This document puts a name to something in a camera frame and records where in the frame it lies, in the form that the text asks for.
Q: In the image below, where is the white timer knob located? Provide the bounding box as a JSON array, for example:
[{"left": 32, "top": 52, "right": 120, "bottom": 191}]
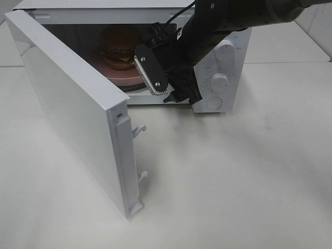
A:
[{"left": 210, "top": 73, "right": 229, "bottom": 92}]

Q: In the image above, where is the white upper power knob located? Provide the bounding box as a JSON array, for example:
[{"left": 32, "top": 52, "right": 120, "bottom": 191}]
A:
[{"left": 214, "top": 39, "right": 235, "bottom": 72}]

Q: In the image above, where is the round white door button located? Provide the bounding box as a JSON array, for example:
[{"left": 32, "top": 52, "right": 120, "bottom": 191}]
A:
[{"left": 206, "top": 96, "right": 223, "bottom": 109}]

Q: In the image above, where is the pink round plate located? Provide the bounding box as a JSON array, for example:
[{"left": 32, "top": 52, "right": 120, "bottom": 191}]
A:
[{"left": 86, "top": 50, "right": 143, "bottom": 87}]

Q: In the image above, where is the white microwave door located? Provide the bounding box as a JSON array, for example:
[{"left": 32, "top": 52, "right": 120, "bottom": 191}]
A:
[{"left": 5, "top": 10, "right": 147, "bottom": 217}]

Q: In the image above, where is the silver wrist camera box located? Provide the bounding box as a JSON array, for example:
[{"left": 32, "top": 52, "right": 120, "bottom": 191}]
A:
[{"left": 134, "top": 45, "right": 169, "bottom": 96}]

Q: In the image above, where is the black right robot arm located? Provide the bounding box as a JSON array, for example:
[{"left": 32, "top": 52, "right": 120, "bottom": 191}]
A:
[{"left": 146, "top": 0, "right": 322, "bottom": 105}]

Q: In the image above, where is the burger with lettuce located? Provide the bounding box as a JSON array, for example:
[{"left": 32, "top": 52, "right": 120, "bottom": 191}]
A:
[{"left": 100, "top": 24, "right": 142, "bottom": 71}]

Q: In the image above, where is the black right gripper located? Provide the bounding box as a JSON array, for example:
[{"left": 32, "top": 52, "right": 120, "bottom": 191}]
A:
[{"left": 147, "top": 22, "right": 202, "bottom": 105}]

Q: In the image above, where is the white microwave oven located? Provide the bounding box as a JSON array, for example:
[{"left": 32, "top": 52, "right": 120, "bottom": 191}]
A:
[{"left": 6, "top": 1, "right": 251, "bottom": 113}]

